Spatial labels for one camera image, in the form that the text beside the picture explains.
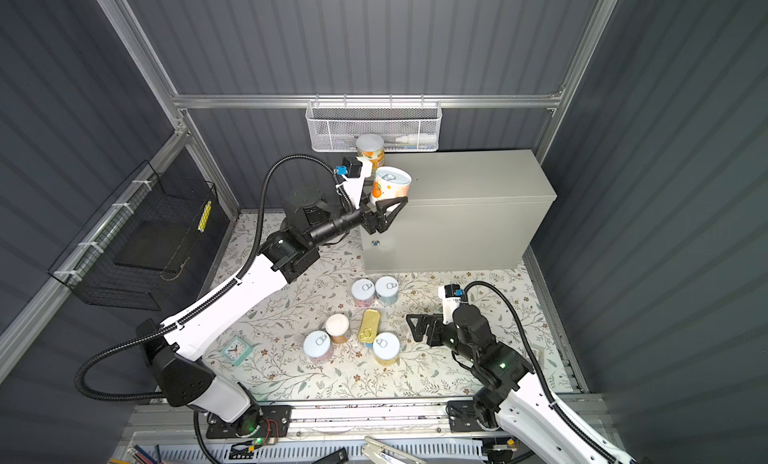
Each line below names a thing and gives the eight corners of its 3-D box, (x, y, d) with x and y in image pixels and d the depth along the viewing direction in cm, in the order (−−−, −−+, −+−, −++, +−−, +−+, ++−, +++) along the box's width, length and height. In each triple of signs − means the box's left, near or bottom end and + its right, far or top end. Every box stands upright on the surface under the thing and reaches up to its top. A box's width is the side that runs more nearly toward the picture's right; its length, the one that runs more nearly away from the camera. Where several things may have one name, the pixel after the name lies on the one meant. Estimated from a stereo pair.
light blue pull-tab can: (375, 304, 95) (375, 296, 91) (376, 284, 100) (375, 275, 96) (398, 304, 95) (398, 296, 91) (398, 284, 100) (398, 275, 96)
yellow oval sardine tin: (358, 345, 87) (357, 339, 84) (365, 314, 93) (364, 308, 90) (376, 347, 87) (375, 342, 83) (381, 317, 93) (381, 310, 89)
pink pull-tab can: (352, 308, 95) (350, 299, 90) (354, 288, 100) (352, 278, 95) (374, 308, 95) (372, 299, 90) (374, 288, 100) (373, 278, 95)
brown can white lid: (328, 345, 88) (323, 335, 82) (331, 324, 92) (326, 313, 86) (349, 345, 88) (346, 335, 82) (351, 324, 92) (348, 313, 86)
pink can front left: (306, 364, 85) (300, 357, 80) (310, 338, 89) (305, 330, 84) (331, 364, 85) (327, 357, 80) (334, 338, 89) (330, 330, 84)
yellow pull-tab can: (374, 366, 84) (372, 359, 79) (375, 340, 89) (373, 332, 84) (399, 366, 84) (399, 359, 79) (398, 340, 89) (399, 332, 84)
